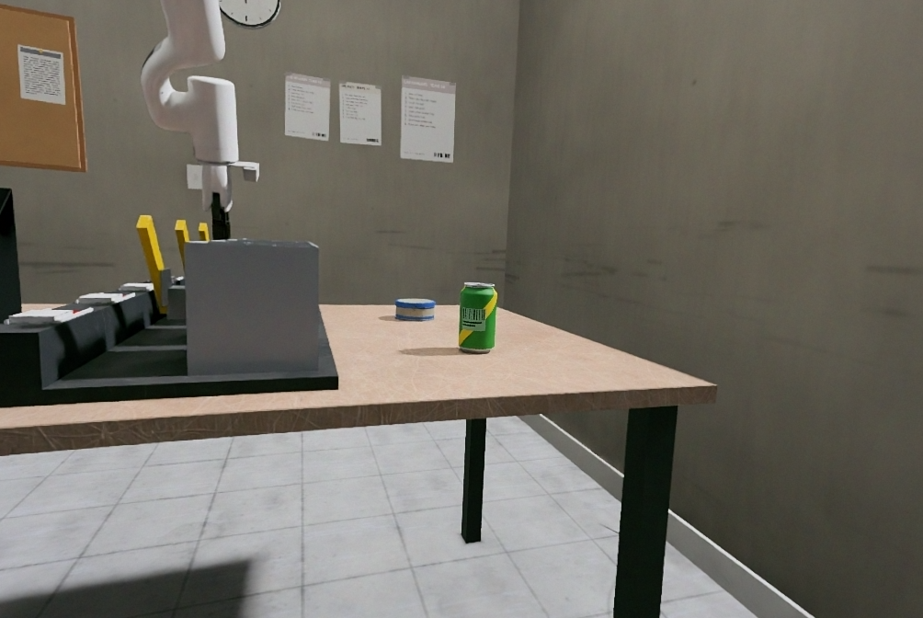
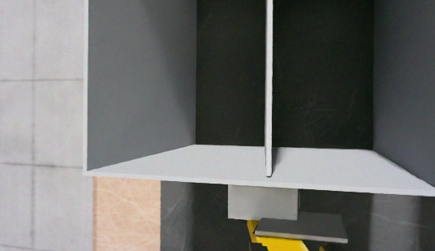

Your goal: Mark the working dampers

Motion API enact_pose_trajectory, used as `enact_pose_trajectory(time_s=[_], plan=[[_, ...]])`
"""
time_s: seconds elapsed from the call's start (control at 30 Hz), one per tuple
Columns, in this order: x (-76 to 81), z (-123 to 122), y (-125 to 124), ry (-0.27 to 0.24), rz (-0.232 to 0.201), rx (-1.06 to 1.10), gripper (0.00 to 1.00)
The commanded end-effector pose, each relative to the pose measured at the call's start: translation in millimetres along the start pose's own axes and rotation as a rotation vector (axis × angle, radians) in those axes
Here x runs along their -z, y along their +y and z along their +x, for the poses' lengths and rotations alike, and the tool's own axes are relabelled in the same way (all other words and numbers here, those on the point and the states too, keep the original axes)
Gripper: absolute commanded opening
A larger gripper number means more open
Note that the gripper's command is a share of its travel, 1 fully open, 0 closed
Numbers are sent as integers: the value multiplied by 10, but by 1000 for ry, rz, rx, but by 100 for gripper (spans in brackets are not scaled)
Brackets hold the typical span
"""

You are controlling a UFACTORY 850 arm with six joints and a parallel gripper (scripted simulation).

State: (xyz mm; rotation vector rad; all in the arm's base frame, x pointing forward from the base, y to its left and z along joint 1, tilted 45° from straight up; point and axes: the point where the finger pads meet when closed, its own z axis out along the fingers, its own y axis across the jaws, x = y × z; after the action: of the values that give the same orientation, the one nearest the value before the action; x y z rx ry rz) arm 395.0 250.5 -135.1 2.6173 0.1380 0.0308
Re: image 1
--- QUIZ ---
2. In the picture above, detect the green drink can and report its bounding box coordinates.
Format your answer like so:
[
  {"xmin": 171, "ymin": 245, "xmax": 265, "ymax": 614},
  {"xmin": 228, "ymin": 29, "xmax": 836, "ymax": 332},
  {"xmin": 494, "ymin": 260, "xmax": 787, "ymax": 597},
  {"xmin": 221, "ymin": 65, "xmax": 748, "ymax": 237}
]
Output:
[{"xmin": 458, "ymin": 282, "xmax": 497, "ymax": 354}]

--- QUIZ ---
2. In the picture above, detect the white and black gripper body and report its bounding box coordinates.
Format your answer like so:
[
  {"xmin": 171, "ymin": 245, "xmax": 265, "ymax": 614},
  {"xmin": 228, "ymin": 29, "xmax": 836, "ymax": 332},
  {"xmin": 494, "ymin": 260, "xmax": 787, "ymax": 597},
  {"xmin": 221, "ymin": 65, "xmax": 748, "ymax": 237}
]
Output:
[{"xmin": 197, "ymin": 159, "xmax": 236, "ymax": 212}]

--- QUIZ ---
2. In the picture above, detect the round tin with blue-rimmed lid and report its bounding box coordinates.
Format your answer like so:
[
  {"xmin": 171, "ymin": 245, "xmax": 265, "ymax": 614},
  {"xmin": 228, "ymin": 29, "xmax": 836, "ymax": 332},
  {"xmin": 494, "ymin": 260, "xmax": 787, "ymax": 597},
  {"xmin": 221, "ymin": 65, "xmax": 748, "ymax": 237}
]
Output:
[{"xmin": 395, "ymin": 299, "xmax": 436, "ymax": 322}]

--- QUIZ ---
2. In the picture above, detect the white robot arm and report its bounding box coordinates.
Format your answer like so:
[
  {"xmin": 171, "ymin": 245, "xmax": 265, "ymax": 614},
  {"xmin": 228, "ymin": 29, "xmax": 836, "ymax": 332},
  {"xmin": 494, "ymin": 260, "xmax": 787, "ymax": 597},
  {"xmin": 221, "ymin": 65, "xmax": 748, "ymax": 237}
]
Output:
[{"xmin": 142, "ymin": 0, "xmax": 259, "ymax": 181}]

